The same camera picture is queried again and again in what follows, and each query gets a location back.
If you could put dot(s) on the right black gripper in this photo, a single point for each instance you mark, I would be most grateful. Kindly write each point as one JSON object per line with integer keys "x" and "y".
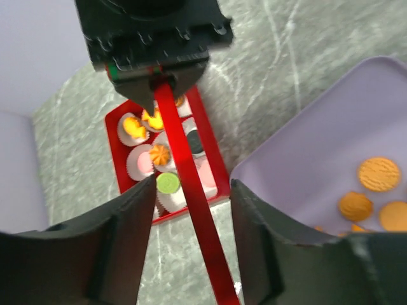
{"x": 137, "y": 34}

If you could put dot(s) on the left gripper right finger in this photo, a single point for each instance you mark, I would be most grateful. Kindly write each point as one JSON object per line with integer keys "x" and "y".
{"x": 282, "y": 261}

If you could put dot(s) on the lilac plastic tray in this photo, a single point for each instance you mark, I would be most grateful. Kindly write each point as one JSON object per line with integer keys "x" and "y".
{"x": 311, "y": 162}

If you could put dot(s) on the red cookie box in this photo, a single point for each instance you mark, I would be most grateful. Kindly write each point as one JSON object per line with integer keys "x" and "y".
{"x": 125, "y": 151}

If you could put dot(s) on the black sandwich cookie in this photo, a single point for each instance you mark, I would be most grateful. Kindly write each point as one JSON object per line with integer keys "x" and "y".
{"x": 194, "y": 142}

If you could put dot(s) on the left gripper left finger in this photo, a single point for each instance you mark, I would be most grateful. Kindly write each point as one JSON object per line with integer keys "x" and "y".
{"x": 94, "y": 258}

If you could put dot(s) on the plain orange round cookie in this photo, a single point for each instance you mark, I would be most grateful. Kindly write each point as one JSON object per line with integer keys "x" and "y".
{"x": 393, "y": 216}

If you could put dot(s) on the green round cookie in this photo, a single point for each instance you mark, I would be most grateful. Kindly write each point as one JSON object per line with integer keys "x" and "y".
{"x": 168, "y": 183}

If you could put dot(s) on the red box lid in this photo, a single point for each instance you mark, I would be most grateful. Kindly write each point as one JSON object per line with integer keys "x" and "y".
{"x": 201, "y": 217}

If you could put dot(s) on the pink round cookie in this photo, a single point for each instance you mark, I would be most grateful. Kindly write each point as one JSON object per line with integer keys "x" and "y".
{"x": 206, "y": 176}
{"x": 144, "y": 163}

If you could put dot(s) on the dotted round biscuit middle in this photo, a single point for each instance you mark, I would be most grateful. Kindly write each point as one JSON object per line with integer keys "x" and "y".
{"x": 379, "y": 174}

